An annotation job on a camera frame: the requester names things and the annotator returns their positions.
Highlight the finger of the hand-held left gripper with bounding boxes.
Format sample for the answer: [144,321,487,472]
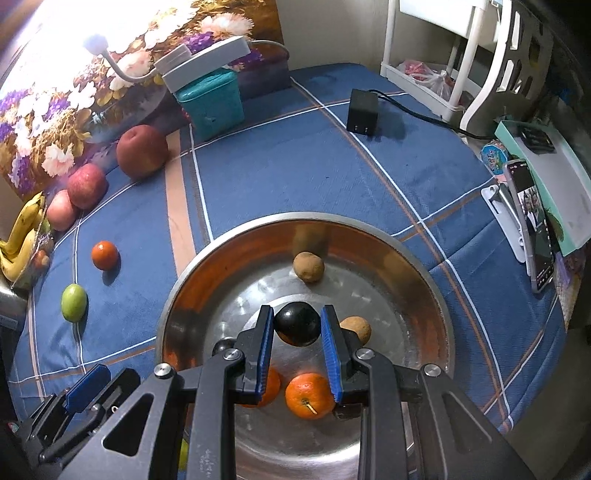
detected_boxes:
[65,364,112,414]
[90,368,141,428]

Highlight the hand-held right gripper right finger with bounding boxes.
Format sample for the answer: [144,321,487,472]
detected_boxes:
[322,305,539,480]

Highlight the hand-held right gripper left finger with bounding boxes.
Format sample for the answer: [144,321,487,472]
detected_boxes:
[58,305,274,480]

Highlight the round brown fruit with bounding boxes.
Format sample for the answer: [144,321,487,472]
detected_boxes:
[293,251,325,284]
[339,316,372,347]

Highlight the black plum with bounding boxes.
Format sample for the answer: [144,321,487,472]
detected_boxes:
[274,301,321,348]

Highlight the stainless steel bowl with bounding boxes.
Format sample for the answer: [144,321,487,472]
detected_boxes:
[157,211,458,480]

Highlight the clear bag of small fruits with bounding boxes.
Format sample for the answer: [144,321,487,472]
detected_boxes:
[11,217,54,291]

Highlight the orange mandarin with stem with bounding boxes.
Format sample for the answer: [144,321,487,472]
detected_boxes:
[285,373,335,420]

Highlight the yellow banana bunch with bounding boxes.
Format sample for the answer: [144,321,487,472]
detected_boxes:
[0,191,47,282]

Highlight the pink apple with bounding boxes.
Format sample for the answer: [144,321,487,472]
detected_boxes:
[46,190,78,232]

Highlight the blue plaid cloth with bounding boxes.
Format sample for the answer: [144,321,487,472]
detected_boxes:
[9,62,568,480]

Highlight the white phone stand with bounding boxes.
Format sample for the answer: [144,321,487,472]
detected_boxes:
[481,184,529,264]

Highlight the large dark red apple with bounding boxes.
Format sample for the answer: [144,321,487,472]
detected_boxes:
[116,124,169,182]

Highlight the smartphone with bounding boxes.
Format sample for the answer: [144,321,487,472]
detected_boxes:
[503,159,555,294]

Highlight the black power adapter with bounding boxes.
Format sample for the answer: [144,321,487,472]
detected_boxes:
[346,89,380,137]

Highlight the teal plastic box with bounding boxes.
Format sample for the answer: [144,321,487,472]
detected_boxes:
[174,68,245,141]

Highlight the round colourful container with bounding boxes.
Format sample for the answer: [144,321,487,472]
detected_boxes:
[480,141,511,176]

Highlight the floral printed picture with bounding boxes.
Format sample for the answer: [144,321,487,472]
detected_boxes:
[0,0,291,201]

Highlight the mint green flat box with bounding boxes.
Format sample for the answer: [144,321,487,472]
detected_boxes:
[495,119,591,257]

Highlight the plastic bag with red contents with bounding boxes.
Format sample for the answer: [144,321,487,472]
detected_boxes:
[397,60,455,100]

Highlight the small black device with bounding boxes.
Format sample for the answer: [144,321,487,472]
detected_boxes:
[521,128,556,153]

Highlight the grey gooseneck desk lamp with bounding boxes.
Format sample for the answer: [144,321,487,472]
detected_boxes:
[83,34,252,93]

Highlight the white plastic rack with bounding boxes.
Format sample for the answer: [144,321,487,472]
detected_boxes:
[379,0,555,136]

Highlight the black power cable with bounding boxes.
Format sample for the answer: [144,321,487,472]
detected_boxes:
[376,90,497,139]

